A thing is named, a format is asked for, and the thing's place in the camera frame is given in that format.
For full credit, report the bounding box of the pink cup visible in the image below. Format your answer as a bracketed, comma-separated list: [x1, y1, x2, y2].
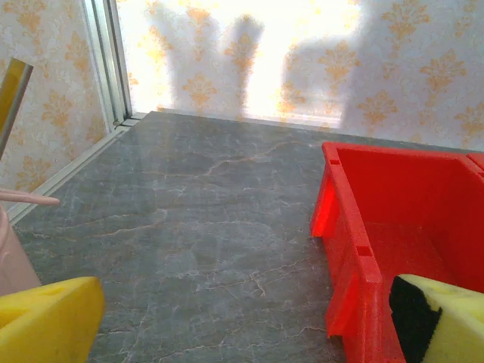
[0, 188, 61, 298]

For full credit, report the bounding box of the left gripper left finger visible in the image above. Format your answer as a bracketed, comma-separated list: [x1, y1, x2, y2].
[0, 275, 106, 363]

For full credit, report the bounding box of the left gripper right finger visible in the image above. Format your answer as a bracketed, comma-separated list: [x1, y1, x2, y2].
[389, 274, 484, 363]

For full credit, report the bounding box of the yellow pencil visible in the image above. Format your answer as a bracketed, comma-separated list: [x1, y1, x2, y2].
[0, 56, 35, 162]

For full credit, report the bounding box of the aluminium frame post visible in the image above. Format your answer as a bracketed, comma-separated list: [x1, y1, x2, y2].
[81, 0, 133, 128]

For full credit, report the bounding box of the aluminium frame rail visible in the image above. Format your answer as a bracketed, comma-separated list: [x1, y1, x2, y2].
[5, 116, 147, 226]

